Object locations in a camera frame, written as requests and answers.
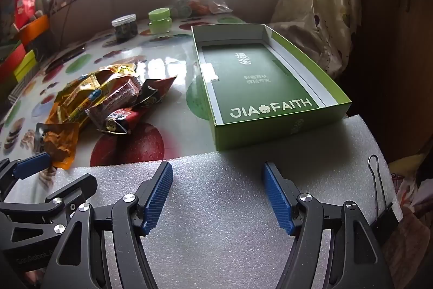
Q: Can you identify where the fruit print table cover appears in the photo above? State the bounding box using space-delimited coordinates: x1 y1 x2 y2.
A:
0 13 339 171

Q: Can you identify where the black binder clip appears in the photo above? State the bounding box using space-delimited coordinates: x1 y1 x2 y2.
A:
368 155 401 245

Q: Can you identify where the orange snack pouch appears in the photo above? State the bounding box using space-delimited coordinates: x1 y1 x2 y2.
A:
35 122 80 170

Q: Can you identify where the orange box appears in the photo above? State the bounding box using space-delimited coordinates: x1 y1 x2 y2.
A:
18 15 51 42

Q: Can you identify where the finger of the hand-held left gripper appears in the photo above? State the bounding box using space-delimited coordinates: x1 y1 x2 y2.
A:
0 174 99 225
0 154 52 198

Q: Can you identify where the green cardboard box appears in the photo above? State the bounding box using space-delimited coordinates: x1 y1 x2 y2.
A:
190 23 352 151

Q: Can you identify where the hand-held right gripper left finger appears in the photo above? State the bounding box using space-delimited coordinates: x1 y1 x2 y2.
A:
47 161 174 289

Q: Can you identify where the pile of snack packets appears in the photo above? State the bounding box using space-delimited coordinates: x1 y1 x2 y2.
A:
44 64 178 135

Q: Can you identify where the green jar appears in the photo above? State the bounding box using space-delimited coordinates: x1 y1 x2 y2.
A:
148 8 173 34

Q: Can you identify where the wooden cabinet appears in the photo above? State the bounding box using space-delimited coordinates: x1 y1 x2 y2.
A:
338 0 433 161

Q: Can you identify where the lime green box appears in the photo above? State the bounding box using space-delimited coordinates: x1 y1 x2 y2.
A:
14 50 37 81

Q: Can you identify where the cream patterned curtain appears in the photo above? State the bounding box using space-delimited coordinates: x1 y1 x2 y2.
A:
269 0 364 80

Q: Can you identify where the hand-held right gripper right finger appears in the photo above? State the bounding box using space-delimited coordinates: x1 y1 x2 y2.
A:
262 161 389 289

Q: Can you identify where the dark jar with clear lid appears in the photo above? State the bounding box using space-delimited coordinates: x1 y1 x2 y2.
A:
111 14 139 43

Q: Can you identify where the white foam sheet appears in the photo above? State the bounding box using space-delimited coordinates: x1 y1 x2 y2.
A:
0 115 405 289

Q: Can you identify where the dark smartphone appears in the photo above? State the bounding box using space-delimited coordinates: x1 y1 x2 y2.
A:
45 44 88 68

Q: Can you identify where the heap of clothes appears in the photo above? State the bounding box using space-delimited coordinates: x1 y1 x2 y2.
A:
389 140 433 289

